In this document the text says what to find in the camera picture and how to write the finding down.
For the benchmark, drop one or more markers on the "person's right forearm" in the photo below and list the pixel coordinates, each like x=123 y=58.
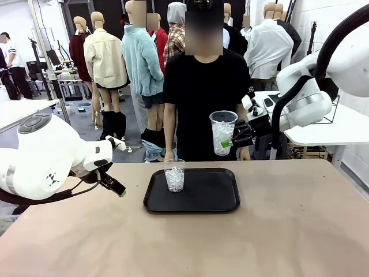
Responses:
x=169 y=138

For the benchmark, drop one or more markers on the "mannequin in maroon coat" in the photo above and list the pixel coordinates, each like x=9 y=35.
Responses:
x=78 y=54

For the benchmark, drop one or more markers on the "slanted silver metal pole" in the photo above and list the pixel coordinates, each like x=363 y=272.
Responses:
x=49 y=57

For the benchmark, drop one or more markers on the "mannequin in cream jacket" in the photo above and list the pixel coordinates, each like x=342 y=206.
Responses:
x=103 y=60

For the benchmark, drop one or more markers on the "black monitor stand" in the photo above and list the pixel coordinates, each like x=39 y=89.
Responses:
x=54 y=86

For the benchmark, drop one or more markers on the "person's left hand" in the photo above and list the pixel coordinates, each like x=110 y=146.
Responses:
x=245 y=154

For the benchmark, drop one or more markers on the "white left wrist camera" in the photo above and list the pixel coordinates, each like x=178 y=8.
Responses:
x=116 y=143

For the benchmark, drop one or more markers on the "mannequin with black sleeves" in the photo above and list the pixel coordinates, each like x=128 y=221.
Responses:
x=294 y=34

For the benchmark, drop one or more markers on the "black tripod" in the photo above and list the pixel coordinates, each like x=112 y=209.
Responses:
x=313 y=34

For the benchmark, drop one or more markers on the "person in black t-shirt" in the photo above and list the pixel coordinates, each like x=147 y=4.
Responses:
x=201 y=101

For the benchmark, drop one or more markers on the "mannequin in white shirt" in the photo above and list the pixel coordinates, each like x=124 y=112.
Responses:
x=268 y=49

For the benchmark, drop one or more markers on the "mannequin in plaid shirt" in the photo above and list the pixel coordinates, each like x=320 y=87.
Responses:
x=174 y=40

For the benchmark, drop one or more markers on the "mannequin in blue shirt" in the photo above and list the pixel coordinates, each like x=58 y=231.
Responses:
x=225 y=39

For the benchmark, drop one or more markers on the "white work table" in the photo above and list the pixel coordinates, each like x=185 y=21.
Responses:
x=23 y=109

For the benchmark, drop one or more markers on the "person in white t-shirt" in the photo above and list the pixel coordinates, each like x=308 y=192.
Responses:
x=14 y=54

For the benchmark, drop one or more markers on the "black plastic serving tray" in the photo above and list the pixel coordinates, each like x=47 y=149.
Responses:
x=207 y=190

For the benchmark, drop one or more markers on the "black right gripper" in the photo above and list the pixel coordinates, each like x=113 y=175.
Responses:
x=245 y=134

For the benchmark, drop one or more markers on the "mannequin in black jacket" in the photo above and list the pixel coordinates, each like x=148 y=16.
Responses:
x=236 y=40

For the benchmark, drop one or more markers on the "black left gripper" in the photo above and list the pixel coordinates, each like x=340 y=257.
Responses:
x=92 y=174

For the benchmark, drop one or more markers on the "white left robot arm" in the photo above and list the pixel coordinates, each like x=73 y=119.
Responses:
x=34 y=161

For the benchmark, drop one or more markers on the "mannequin in blue fleece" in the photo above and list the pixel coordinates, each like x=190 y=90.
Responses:
x=141 y=63

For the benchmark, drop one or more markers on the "mannequin in red jacket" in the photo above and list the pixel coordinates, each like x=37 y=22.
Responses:
x=161 y=40

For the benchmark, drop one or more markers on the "person's right hand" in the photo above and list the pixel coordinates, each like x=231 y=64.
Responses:
x=168 y=155

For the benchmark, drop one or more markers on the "white side table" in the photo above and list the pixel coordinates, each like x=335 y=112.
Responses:
x=317 y=135

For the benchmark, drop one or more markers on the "clear plastic iced cup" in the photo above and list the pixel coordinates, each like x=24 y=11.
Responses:
x=222 y=130
x=174 y=179

